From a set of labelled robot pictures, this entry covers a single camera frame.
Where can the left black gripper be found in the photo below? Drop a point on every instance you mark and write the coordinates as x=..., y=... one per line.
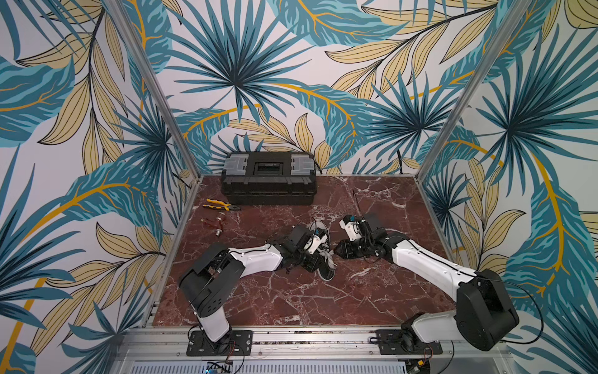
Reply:
x=314, y=265

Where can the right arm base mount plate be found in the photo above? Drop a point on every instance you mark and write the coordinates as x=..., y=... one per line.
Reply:
x=403, y=342

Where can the yellow handled pliers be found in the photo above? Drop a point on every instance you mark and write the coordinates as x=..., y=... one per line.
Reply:
x=214, y=204

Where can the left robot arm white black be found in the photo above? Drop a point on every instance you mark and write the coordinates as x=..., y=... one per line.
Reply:
x=214, y=276

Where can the black white canvas sneaker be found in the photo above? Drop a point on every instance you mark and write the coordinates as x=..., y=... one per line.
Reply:
x=322, y=269

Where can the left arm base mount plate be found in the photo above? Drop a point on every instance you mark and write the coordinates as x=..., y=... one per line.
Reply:
x=234, y=343

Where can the black grey plastic toolbox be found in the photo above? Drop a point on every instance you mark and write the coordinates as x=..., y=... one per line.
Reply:
x=263, y=178

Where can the aluminium rail frame front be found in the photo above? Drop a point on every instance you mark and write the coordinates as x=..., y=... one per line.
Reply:
x=329, y=349

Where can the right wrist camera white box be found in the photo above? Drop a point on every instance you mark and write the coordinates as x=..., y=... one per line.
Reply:
x=350, y=224

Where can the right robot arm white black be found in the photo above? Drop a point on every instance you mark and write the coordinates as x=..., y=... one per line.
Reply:
x=484, y=313

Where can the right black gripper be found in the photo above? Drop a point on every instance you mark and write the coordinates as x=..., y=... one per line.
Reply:
x=357, y=245

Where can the red handled tool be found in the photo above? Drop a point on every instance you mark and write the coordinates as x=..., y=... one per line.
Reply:
x=216, y=224

